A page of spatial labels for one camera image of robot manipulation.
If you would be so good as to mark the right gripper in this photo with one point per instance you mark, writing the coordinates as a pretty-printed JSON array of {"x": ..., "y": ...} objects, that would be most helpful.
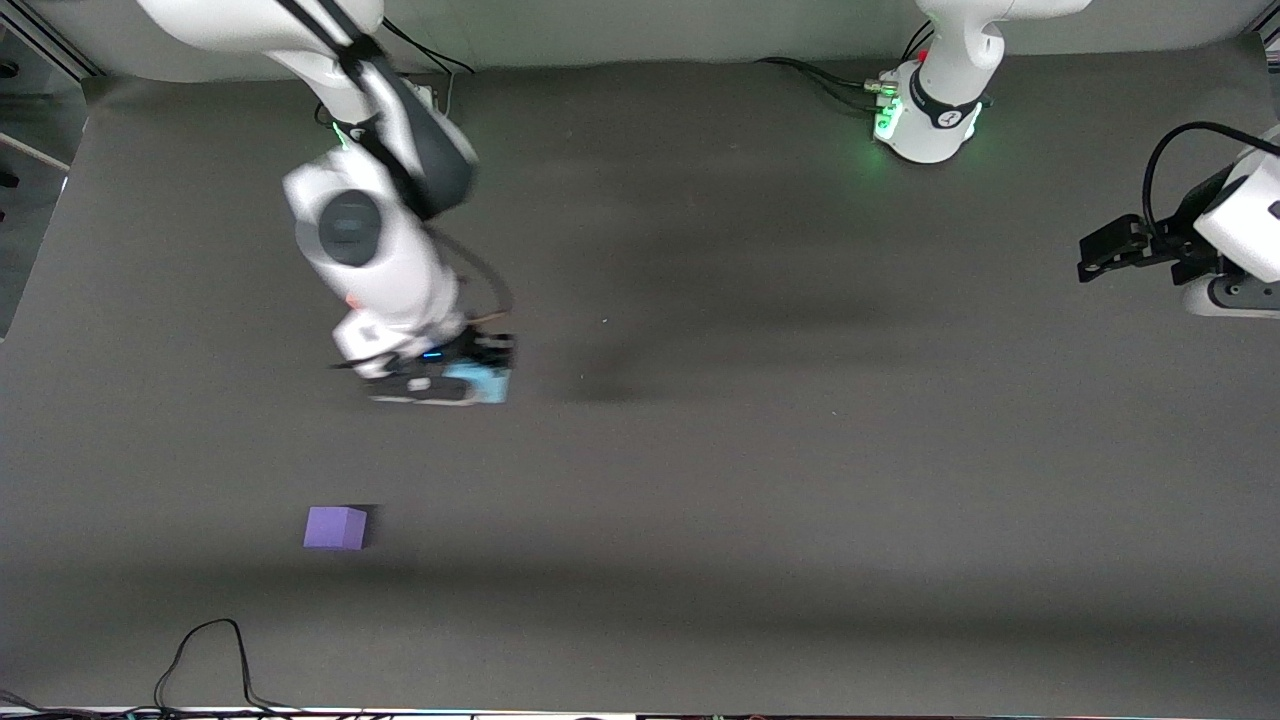
[{"x": 487, "y": 351}]

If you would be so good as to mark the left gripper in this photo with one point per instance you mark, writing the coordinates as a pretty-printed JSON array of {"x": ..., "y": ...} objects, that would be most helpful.
[{"x": 1178, "y": 236}]

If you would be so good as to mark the light blue foam block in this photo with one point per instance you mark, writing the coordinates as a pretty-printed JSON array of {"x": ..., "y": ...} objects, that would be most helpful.
[{"x": 485, "y": 385}]

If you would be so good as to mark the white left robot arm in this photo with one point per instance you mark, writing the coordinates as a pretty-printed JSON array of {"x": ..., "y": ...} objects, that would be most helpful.
[{"x": 945, "y": 110}]

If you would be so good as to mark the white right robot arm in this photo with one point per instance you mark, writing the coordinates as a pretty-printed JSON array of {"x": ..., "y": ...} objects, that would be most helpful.
[{"x": 380, "y": 250}]

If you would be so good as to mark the purple foam block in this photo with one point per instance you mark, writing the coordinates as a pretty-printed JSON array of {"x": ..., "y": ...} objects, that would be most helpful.
[{"x": 334, "y": 528}]

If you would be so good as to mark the dark grey table mat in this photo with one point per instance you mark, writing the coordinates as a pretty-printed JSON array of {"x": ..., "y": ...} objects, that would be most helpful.
[{"x": 640, "y": 520}]

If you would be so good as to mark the aluminium frame rail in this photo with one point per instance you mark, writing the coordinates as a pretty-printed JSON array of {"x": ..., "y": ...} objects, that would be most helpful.
[{"x": 50, "y": 38}]

